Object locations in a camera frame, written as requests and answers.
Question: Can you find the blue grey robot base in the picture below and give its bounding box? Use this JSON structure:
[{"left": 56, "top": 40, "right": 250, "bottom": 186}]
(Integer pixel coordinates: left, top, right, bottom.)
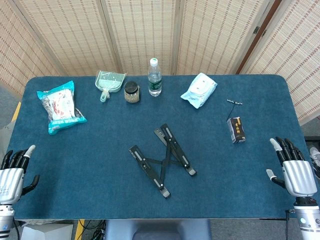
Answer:
[{"left": 104, "top": 219, "right": 212, "bottom": 240}]

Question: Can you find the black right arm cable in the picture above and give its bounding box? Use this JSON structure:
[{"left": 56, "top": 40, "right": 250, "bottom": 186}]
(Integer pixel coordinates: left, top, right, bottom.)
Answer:
[{"left": 285, "top": 209, "right": 296, "bottom": 226}]

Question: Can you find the woven bamboo folding screen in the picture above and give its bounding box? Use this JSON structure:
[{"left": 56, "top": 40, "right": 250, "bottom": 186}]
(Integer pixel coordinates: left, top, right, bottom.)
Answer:
[{"left": 0, "top": 0, "right": 320, "bottom": 126}]

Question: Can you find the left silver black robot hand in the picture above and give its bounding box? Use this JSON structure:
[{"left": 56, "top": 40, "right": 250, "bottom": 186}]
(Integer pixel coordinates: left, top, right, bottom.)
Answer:
[{"left": 0, "top": 144, "right": 40, "bottom": 205}]

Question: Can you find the teal snack bag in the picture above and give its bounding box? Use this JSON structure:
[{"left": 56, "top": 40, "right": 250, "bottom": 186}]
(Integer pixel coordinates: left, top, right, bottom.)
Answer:
[{"left": 36, "top": 80, "right": 88, "bottom": 136}]

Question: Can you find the green mini dustpan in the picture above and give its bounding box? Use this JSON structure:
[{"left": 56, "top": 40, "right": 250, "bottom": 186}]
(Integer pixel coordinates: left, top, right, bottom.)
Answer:
[{"left": 94, "top": 70, "right": 128, "bottom": 104}]

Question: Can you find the glass jar black lid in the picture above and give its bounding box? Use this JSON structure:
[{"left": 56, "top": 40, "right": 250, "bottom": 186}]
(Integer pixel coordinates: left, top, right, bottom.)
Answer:
[{"left": 123, "top": 81, "right": 141, "bottom": 104}]

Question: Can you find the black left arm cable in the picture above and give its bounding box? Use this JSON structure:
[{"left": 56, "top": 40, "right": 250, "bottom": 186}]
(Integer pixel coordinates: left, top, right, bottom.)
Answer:
[{"left": 12, "top": 219, "right": 22, "bottom": 240}]

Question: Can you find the grey sneaker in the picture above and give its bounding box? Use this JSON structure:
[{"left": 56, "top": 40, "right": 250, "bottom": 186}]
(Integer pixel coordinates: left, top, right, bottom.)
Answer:
[{"left": 309, "top": 146, "right": 320, "bottom": 180}]

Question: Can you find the floor cable bundle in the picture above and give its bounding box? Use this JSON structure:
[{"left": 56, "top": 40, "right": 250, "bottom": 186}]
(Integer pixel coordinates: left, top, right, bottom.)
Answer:
[{"left": 83, "top": 219, "right": 107, "bottom": 240}]

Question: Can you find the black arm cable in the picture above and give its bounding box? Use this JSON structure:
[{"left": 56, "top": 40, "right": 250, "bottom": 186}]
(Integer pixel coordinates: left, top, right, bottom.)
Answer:
[
  {"left": 285, "top": 209, "right": 296, "bottom": 226},
  {"left": 12, "top": 219, "right": 22, "bottom": 240}
]

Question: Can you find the small black carton box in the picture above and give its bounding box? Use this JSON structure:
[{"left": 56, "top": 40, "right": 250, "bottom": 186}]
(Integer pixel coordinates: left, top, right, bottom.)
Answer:
[{"left": 226, "top": 116, "right": 247, "bottom": 144}]

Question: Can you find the light blue wet wipes pack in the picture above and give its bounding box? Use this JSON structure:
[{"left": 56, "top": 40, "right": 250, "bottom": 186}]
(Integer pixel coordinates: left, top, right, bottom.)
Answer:
[{"left": 180, "top": 72, "right": 218, "bottom": 109}]

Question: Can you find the black folding laptop stand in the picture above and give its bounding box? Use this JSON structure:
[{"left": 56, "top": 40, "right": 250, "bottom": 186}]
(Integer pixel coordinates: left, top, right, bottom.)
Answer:
[{"left": 128, "top": 123, "right": 198, "bottom": 199}]

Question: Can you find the brown wooden post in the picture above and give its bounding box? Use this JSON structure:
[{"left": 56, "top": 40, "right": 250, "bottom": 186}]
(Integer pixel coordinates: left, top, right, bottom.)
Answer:
[{"left": 236, "top": 0, "right": 283, "bottom": 75}]

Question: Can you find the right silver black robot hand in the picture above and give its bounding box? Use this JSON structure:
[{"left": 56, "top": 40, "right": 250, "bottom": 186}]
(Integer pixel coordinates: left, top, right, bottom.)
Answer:
[{"left": 265, "top": 136, "right": 318, "bottom": 198}]

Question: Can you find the blue table mat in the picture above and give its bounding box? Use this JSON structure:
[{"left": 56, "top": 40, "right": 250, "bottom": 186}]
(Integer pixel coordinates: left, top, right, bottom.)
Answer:
[{"left": 0, "top": 74, "right": 320, "bottom": 221}]

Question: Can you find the clear water bottle green label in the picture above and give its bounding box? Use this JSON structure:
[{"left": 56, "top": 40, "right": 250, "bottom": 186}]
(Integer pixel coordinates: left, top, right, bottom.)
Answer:
[{"left": 147, "top": 57, "right": 163, "bottom": 97}]

